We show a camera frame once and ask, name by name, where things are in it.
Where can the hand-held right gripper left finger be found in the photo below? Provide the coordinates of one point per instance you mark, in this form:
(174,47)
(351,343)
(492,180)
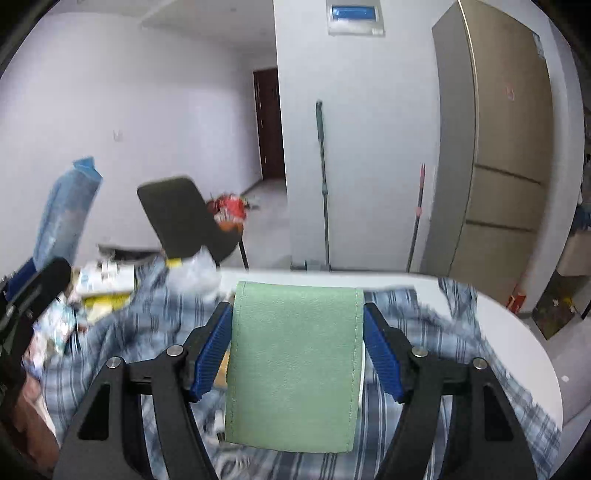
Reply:
(210,360)

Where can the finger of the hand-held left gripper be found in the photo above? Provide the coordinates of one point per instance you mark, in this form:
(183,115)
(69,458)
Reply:
(46,286)
(18,277)

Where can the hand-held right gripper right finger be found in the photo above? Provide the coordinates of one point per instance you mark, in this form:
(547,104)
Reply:
(383,355)

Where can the green microfiber cloth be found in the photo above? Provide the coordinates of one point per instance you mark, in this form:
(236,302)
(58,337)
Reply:
(291,360)

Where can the person's left forearm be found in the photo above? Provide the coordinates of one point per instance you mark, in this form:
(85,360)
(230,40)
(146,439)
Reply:
(39,415)

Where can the teal pink wet wipes pack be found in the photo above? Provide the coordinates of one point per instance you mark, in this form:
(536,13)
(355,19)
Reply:
(57,323)

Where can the white tissue pack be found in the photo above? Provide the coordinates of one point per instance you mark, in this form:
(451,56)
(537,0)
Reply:
(104,277)

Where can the yellow box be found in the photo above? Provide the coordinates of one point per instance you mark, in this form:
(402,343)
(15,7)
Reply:
(106,304)

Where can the blue plastic bag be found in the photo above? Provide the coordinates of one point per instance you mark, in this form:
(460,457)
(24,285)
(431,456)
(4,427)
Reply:
(64,217)

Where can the blue plaid cloth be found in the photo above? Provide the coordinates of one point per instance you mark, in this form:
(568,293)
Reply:
(461,332)

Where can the clear plastic bag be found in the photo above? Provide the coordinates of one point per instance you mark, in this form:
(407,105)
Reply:
(194,274)

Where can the red box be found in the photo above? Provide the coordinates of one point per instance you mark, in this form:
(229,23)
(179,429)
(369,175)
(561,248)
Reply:
(517,299)

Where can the black chair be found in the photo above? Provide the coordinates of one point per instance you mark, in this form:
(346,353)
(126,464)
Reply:
(180,217)

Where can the red bag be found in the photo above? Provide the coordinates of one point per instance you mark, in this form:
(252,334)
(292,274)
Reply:
(228,207)

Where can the dark brown door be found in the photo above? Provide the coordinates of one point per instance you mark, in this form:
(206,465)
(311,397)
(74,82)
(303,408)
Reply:
(270,124)

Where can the gold refrigerator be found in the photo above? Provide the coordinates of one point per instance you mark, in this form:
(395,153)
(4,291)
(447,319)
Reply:
(498,138)

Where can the grey electrical panel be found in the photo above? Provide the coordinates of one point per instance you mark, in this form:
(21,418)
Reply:
(355,18)

